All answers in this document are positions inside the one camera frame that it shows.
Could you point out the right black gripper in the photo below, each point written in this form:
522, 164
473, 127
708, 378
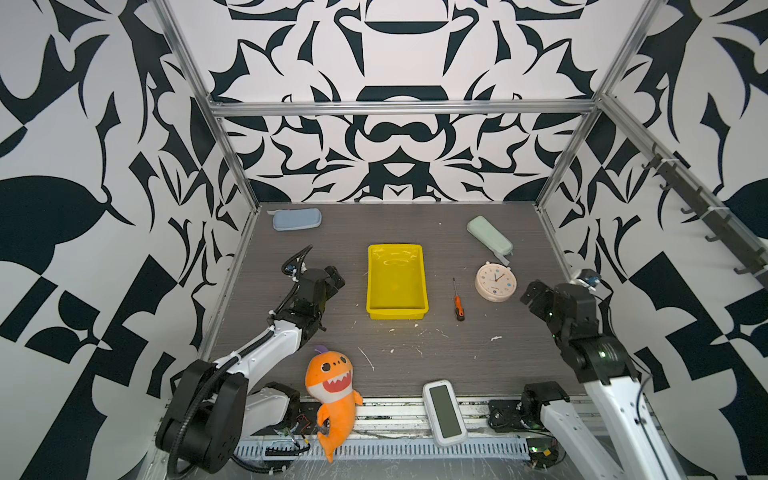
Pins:
547, 295

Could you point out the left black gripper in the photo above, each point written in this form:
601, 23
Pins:
336, 280

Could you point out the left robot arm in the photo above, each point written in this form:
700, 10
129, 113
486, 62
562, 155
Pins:
214, 404

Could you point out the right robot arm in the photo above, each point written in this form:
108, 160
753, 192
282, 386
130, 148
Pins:
604, 368

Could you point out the yellow plastic bin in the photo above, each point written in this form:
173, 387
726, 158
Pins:
396, 284

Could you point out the blue glasses case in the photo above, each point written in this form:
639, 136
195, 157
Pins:
296, 219

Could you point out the pink round clock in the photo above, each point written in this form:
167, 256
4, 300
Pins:
495, 282

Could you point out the orange shark plush toy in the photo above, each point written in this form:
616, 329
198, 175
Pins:
329, 380

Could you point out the green glasses case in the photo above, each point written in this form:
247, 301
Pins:
500, 246

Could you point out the white digital timer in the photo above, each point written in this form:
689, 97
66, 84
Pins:
443, 413

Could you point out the orange handled screwdriver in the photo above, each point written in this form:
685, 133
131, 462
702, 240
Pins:
458, 305

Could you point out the white slotted cable duct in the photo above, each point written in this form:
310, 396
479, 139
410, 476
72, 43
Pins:
380, 449

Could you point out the black wall hook rack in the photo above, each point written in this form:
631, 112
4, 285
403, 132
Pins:
701, 204

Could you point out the aluminium frame rail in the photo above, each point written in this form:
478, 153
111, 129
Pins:
411, 107

